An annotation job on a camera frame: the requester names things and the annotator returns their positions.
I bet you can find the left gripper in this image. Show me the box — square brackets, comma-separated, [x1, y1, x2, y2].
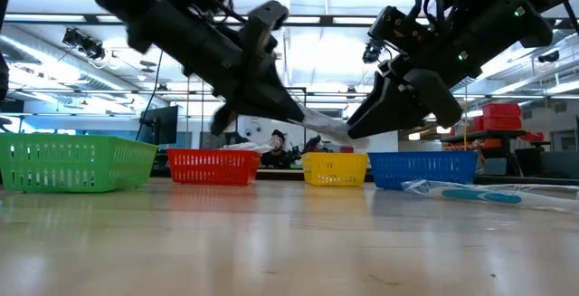
[184, 18, 306, 137]

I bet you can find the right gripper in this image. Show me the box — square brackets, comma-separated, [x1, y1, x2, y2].
[346, 0, 555, 140]

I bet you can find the clear red toothbrush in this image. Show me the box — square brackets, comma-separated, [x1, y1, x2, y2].
[219, 141, 260, 152]
[246, 143, 275, 155]

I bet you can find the teal toothbrush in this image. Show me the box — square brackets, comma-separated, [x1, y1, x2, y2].
[296, 103, 371, 150]

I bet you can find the person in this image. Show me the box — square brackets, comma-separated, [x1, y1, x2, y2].
[261, 129, 291, 169]

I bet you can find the blue plastic basket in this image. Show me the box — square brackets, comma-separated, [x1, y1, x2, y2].
[366, 150, 480, 192]

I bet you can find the red plastic basket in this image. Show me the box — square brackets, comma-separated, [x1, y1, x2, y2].
[166, 148, 262, 186]

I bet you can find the dark shelf table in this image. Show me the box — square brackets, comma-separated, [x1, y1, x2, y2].
[440, 129, 528, 178]

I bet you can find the black monitor on stand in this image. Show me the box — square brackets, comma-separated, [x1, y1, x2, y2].
[138, 104, 180, 147]

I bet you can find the stack of red bins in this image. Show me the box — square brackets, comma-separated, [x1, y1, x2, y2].
[471, 102, 523, 132]

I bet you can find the yellow plastic basket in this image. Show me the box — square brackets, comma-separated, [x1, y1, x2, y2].
[300, 151, 370, 187]

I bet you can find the wrapped light blue toothbrush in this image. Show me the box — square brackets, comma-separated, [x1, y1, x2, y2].
[401, 178, 579, 215]

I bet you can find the green plastic basket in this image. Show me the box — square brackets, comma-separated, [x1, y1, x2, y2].
[0, 132, 160, 195]

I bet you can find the black aluminium table frame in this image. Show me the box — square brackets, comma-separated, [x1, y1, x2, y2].
[148, 167, 579, 186]

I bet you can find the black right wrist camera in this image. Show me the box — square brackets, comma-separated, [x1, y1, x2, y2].
[361, 5, 429, 64]

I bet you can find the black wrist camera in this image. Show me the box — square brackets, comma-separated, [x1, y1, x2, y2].
[242, 0, 291, 57]
[361, 5, 429, 64]

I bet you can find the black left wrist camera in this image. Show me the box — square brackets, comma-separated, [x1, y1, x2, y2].
[242, 0, 291, 57]

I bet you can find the black dangling cable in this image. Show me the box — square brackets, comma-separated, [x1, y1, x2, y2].
[135, 49, 165, 142]

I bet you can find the ceiling mounted camera rig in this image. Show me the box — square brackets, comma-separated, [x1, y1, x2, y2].
[62, 27, 107, 62]

